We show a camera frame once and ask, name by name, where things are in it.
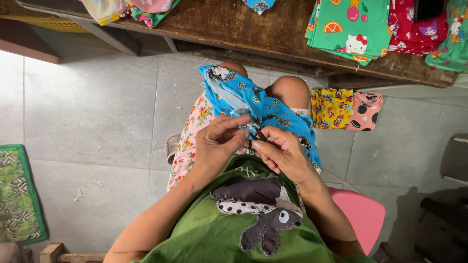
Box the small black thread snips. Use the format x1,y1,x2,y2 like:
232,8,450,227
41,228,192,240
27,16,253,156
249,126,268,143

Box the blue cartoon print garment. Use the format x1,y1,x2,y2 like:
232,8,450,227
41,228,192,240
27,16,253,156
198,65,322,171

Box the grey stool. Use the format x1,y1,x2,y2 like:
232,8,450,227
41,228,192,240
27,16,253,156
440,133,468,186

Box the person's left hand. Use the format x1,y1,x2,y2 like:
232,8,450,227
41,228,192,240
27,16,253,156
190,115,252,179

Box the person's pink floral shorts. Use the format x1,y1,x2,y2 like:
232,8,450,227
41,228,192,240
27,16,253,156
167,91,310,193

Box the pink plastic stool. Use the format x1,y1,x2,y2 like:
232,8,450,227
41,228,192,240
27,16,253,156
327,187,386,256

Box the green pink floral fabric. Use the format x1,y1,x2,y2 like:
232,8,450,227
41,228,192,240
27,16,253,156
128,0,181,29

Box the brown wooden bench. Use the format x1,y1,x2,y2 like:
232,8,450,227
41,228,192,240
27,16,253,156
0,18,63,65

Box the black phone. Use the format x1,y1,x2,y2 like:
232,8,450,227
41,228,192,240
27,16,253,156
414,0,447,22

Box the green bordered leaf print mat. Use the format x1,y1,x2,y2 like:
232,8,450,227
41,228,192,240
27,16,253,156
0,144,49,246

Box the green cartoon print fabric stack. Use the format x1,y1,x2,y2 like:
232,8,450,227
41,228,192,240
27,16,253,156
425,0,468,74

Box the white thread scraps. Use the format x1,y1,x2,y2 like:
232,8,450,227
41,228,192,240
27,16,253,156
235,166,257,178

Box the grey slipper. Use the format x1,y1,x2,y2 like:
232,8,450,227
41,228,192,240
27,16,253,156
165,134,182,165

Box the person's right hand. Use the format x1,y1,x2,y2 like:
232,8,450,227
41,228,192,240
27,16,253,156
250,125,322,187

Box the yellow mouse print fabric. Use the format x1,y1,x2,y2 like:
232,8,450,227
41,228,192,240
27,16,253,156
310,88,354,130

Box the dark chair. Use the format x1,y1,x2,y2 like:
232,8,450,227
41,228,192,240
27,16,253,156
414,197,468,263

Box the yellow plastic crate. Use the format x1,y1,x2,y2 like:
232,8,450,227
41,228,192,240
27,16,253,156
0,0,91,34

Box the pink black spotted fabric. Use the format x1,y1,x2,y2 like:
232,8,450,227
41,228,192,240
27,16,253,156
345,91,384,132

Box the red cartoon print folded fabric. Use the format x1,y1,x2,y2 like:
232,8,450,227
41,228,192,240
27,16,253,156
388,0,449,56

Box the pale yellow pink print fabric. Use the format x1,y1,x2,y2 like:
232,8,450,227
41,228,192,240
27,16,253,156
78,0,130,26

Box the person's green applique shirt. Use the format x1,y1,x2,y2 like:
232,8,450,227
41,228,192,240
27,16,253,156
131,154,377,263

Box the small blue print fabric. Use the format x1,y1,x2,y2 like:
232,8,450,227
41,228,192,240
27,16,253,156
241,0,276,15

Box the person's legs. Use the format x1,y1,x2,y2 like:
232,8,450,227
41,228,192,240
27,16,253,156
219,61,311,110

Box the brown wooden table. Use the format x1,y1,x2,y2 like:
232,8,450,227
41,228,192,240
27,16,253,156
16,0,460,89

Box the green cat print folded fabric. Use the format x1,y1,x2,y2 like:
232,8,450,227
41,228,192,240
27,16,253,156
304,0,392,67

